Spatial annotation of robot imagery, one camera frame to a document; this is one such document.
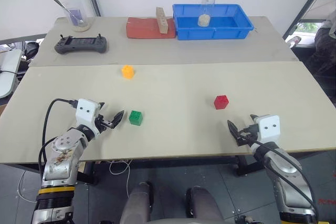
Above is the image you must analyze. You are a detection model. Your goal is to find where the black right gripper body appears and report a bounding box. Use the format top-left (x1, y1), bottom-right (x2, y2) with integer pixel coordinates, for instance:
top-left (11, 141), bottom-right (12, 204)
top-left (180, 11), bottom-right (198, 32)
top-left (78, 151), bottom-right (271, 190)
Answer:
top-left (236, 123), bottom-right (260, 147)

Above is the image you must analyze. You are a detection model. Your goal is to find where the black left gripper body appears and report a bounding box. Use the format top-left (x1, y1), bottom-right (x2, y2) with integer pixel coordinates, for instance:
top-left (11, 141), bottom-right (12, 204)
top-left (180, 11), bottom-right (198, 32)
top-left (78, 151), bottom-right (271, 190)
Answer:
top-left (94, 106), bottom-right (115, 133)

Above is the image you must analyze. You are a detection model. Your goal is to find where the green toy block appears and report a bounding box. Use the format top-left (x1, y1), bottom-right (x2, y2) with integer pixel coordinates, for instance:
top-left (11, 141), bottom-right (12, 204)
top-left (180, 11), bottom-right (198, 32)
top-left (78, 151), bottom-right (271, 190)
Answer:
top-left (128, 110), bottom-right (144, 126)

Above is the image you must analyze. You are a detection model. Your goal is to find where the red toy block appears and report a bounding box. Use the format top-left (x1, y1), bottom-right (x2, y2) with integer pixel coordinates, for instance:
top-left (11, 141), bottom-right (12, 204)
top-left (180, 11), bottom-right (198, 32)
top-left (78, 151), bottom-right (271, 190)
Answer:
top-left (213, 94), bottom-right (230, 110)

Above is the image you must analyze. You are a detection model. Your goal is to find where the yellow toy block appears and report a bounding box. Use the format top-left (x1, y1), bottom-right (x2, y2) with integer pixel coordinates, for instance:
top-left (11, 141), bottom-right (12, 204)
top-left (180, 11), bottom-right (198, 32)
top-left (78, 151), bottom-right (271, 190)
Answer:
top-left (121, 64), bottom-right (135, 80)

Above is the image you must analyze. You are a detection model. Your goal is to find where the grey handheld remote controller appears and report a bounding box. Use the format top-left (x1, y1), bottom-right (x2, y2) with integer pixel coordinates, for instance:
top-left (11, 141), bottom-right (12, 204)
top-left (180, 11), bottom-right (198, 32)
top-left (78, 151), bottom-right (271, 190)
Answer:
top-left (54, 33), bottom-right (109, 56)

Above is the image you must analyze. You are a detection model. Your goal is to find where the dark rounded robot leg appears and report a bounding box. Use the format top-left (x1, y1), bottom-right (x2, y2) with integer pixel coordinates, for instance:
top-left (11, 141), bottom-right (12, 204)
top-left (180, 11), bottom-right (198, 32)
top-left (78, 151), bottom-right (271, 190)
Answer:
top-left (120, 181), bottom-right (154, 224)
top-left (185, 185), bottom-right (224, 224)

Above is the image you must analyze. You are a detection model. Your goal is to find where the white and red shoe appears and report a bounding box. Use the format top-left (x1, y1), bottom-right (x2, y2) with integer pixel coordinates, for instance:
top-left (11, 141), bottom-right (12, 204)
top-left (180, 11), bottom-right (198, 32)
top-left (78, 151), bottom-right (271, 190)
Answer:
top-left (288, 35), bottom-right (303, 49)

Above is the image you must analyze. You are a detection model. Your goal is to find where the black bag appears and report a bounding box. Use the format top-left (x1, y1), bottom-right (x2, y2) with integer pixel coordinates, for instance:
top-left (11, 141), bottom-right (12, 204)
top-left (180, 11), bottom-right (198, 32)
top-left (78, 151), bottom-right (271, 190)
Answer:
top-left (23, 40), bottom-right (40, 62)

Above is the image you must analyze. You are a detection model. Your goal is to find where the wide clear glass beaker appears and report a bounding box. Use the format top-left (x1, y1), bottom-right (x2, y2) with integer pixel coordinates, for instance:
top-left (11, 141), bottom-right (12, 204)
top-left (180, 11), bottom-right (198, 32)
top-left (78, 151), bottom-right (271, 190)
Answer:
top-left (64, 0), bottom-right (91, 32)

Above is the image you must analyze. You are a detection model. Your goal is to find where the seated person in dark clothes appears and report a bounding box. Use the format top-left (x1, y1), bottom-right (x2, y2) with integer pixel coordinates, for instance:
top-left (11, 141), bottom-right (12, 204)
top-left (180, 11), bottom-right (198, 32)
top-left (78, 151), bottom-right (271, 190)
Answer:
top-left (304, 14), bottom-right (336, 96)

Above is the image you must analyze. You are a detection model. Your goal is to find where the blue plastic bin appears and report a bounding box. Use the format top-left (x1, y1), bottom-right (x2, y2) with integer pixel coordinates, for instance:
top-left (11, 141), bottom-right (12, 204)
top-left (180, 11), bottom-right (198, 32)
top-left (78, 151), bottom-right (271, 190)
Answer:
top-left (172, 3), bottom-right (255, 41)

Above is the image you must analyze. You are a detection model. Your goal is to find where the white chair seat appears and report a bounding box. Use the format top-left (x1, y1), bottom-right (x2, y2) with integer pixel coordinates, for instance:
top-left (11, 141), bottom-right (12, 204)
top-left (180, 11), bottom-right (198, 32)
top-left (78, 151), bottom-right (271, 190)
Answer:
top-left (0, 49), bottom-right (23, 99)

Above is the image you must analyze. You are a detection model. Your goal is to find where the wooden block with holes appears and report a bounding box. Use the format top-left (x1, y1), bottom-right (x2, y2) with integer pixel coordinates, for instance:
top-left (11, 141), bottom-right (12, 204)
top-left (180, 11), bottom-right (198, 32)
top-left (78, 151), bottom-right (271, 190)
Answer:
top-left (155, 6), bottom-right (170, 34)

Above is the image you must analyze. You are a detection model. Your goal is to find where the beige rough stone lump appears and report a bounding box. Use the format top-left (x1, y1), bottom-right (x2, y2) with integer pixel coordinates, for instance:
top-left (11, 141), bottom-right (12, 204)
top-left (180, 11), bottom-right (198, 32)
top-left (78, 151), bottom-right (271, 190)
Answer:
top-left (197, 14), bottom-right (211, 28)

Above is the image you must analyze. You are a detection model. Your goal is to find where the tall clear glass beaker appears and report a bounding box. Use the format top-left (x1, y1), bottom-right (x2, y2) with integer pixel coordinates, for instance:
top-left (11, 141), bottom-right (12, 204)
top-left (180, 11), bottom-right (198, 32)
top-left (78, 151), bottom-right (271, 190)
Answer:
top-left (201, 0), bottom-right (217, 17)

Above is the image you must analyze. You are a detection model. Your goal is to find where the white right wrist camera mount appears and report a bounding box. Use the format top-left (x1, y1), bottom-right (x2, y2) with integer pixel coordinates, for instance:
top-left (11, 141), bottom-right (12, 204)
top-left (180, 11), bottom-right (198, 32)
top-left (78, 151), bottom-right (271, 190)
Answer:
top-left (255, 115), bottom-right (282, 143)

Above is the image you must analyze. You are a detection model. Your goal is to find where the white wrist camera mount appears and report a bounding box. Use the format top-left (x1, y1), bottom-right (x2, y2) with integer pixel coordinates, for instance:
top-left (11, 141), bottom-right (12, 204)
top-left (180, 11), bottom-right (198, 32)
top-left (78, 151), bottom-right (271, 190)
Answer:
top-left (255, 115), bottom-right (282, 143)
top-left (75, 98), bottom-right (101, 131)

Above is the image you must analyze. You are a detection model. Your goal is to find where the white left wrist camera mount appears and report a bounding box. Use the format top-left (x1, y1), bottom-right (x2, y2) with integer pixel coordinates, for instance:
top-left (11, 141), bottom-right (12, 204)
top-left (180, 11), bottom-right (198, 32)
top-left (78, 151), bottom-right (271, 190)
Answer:
top-left (75, 98), bottom-right (101, 131)

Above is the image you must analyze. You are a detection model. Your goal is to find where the black table leg frame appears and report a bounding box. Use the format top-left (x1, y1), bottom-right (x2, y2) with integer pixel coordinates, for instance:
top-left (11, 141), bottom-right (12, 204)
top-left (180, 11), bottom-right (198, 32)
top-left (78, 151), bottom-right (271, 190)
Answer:
top-left (76, 160), bottom-right (100, 186)
top-left (234, 155), bottom-right (265, 178)

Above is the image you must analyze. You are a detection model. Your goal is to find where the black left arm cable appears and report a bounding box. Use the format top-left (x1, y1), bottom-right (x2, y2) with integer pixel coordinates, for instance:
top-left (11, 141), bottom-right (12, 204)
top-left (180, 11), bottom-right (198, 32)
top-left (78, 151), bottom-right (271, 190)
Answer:
top-left (38, 98), bottom-right (79, 174)

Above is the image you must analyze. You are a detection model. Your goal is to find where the thin white cable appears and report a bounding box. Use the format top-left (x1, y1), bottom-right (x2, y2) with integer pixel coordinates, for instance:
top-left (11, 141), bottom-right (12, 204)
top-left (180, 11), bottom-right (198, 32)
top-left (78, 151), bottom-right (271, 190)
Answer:
top-left (108, 158), bottom-right (132, 198)

